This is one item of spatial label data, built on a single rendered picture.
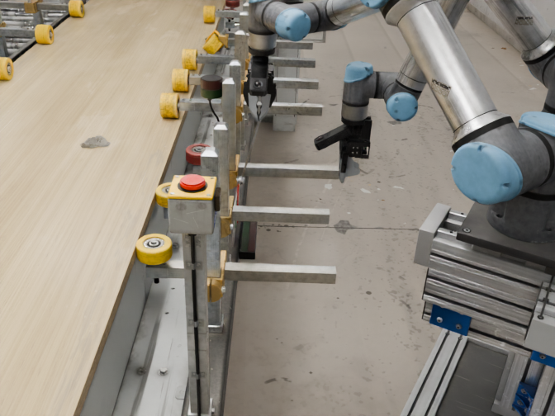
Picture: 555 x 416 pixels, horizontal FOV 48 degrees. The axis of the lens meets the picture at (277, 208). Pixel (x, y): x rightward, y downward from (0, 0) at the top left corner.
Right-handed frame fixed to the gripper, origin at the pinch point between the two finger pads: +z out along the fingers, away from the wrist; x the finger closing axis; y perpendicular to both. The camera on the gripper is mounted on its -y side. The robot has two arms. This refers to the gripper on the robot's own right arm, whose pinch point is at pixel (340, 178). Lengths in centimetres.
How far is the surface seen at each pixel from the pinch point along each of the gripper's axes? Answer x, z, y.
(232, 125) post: -5.7, -18.2, -32.1
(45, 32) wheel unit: 98, -13, -119
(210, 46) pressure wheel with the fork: 96, -11, -49
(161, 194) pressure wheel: -28, -8, -49
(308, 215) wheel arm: -26.5, -2.5, -10.7
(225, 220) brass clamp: -32.6, -3.8, -32.0
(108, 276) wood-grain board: -62, -7, -54
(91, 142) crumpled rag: 1, -8, -74
